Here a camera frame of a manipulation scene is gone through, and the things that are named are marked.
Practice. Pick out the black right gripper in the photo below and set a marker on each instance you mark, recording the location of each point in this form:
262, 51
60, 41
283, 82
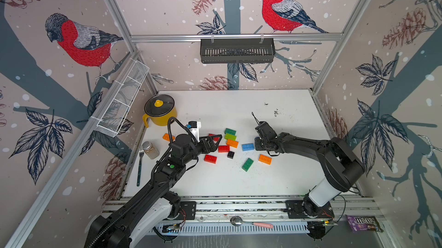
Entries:
256, 141

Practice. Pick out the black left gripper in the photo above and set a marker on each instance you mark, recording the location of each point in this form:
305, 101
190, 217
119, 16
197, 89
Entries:
212, 148

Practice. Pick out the red lego brick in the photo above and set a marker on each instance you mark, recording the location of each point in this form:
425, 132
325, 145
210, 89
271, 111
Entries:
215, 138
223, 149
210, 159

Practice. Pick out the orange lego brick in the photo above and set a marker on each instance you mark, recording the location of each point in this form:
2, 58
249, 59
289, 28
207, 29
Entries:
232, 143
265, 159
169, 138

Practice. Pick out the blue lego brick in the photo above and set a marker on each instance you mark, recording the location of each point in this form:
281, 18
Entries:
247, 147

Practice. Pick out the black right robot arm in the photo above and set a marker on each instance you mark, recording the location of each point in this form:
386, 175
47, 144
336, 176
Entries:
341, 167

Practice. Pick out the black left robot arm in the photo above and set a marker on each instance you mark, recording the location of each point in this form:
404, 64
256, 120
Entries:
155, 201

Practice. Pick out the lime green lego brick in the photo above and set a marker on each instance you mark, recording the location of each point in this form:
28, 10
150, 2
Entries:
230, 137

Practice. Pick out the orange lego brick in stack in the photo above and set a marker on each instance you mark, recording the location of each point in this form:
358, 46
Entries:
232, 143

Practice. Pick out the dark green lego brick top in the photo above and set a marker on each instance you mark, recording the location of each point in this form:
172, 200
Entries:
230, 131

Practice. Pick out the black small lego brick right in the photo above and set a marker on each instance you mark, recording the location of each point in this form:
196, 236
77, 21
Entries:
230, 154

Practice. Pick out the green lego brick lower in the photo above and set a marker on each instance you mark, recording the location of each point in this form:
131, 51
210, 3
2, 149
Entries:
247, 164

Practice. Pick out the small glass spice jar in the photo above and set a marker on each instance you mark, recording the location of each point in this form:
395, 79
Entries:
150, 150

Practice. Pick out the yellow pot with black lid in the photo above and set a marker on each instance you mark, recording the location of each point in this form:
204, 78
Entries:
159, 109

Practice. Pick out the purple candy packet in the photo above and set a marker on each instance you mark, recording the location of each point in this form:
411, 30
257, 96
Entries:
363, 223

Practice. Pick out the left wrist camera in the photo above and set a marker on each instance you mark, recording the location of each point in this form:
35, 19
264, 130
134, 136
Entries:
194, 127

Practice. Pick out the fork with green handle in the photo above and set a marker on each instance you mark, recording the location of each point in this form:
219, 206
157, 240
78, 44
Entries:
139, 173

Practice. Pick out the spoon with pink handle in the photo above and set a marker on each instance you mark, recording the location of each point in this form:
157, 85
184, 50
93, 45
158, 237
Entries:
238, 221

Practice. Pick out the black hanging wire basket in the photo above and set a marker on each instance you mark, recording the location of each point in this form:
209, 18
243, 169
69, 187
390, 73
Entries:
252, 50

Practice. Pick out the white wire mesh shelf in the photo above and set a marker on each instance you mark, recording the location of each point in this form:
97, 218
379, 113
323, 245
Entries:
110, 123

